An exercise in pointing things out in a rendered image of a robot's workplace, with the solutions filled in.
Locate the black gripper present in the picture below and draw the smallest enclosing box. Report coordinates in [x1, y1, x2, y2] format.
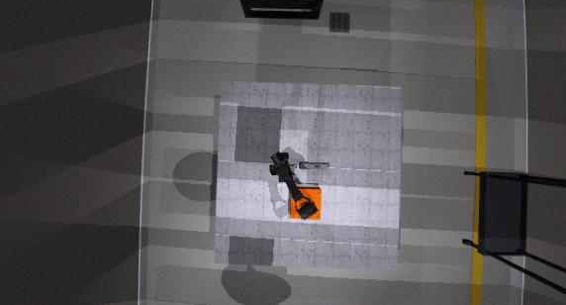
[278, 152, 289, 182]

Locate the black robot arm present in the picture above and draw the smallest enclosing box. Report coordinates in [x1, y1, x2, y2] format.
[269, 152, 319, 221]

